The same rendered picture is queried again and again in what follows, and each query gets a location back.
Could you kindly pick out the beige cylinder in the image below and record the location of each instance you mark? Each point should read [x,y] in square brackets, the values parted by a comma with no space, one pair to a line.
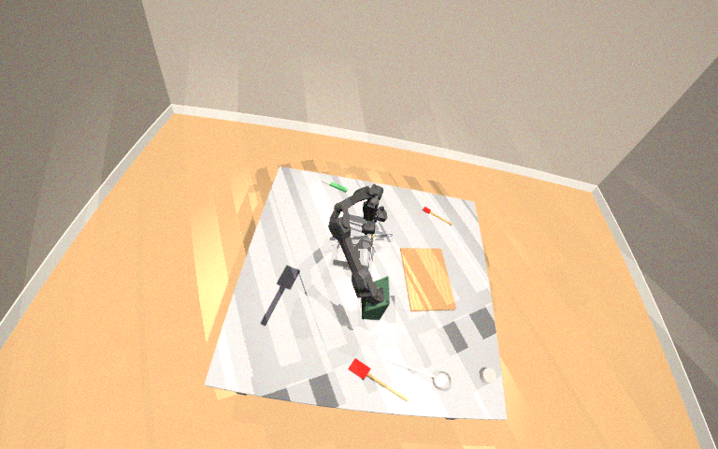
[487,376]

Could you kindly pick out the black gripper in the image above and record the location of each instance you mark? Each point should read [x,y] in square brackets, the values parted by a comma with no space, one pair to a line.
[368,228]

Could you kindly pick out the grey metal roasting tin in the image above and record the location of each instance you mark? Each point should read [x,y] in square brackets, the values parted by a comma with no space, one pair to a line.
[363,247]

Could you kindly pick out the grey saucepan with long handle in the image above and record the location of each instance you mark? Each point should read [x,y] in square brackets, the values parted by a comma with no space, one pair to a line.
[441,380]

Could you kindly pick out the flat wooden board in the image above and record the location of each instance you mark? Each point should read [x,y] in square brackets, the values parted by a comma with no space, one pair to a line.
[427,280]

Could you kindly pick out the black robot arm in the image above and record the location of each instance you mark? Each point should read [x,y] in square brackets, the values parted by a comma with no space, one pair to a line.
[340,229]

